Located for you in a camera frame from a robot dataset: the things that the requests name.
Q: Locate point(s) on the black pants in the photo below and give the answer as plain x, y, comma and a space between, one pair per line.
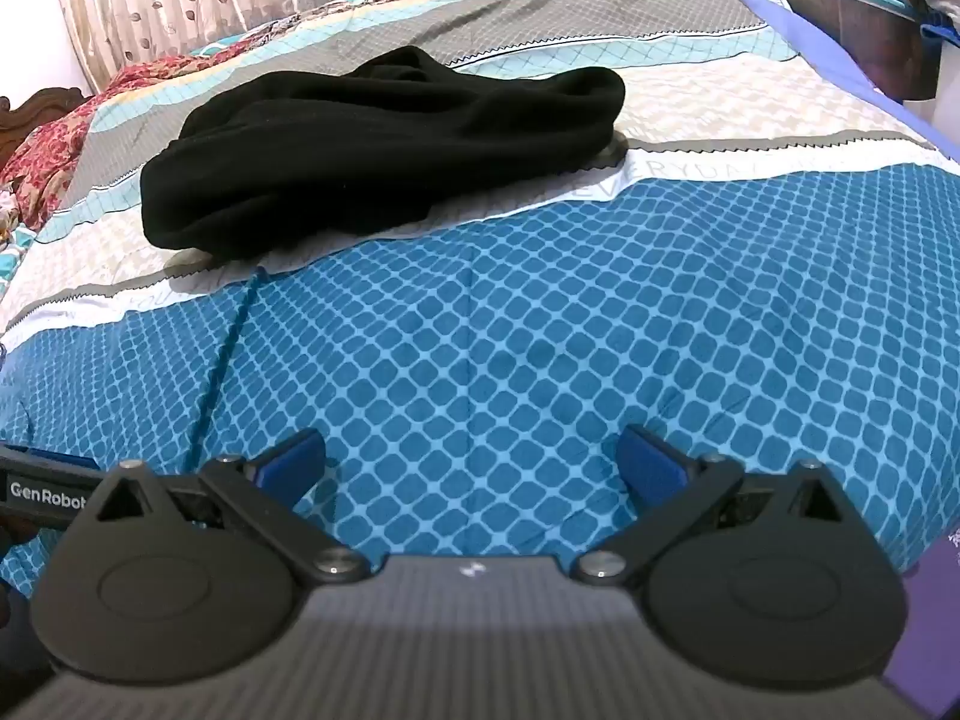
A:
375, 142

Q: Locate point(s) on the purple printed garment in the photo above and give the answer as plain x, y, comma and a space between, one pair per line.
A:
930, 615

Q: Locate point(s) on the patterned blue grey bedsheet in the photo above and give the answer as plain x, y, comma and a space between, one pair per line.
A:
525, 330

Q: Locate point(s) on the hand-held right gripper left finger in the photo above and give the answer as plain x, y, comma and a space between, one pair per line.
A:
289, 461

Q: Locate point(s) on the purple cloth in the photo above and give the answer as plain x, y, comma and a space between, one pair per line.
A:
810, 30

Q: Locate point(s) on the dark wooden furniture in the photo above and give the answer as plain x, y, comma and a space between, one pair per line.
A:
862, 37

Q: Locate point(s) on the carved wooden headboard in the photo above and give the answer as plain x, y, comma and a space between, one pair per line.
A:
45, 109

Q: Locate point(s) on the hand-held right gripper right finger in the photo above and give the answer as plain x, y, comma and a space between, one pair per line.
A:
652, 461

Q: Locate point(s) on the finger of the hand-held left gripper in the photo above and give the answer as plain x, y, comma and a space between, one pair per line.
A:
64, 459

